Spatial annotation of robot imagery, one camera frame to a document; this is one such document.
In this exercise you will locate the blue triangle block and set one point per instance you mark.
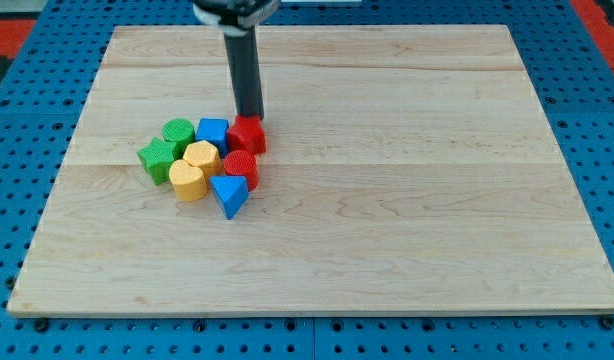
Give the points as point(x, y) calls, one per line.
point(231, 193)

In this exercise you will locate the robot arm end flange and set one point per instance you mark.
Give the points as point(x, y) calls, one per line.
point(234, 17)

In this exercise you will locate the yellow heart block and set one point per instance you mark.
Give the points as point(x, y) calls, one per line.
point(188, 182)

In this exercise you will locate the red cylinder block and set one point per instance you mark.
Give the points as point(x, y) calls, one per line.
point(242, 163)

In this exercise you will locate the red star block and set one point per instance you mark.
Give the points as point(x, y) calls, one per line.
point(247, 133)

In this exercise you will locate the wooden board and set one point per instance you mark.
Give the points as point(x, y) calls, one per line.
point(410, 171)

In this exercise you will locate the blue cube block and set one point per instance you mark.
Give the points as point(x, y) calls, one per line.
point(214, 130)

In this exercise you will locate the yellow hexagon block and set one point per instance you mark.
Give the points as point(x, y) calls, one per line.
point(205, 156)

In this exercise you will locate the green cylinder block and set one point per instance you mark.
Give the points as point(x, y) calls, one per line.
point(179, 131)

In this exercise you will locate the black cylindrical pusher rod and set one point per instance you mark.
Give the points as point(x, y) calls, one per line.
point(242, 56)

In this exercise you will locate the green star block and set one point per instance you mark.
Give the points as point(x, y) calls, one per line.
point(157, 157)

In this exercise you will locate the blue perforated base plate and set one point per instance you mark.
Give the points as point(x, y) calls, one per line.
point(44, 91)

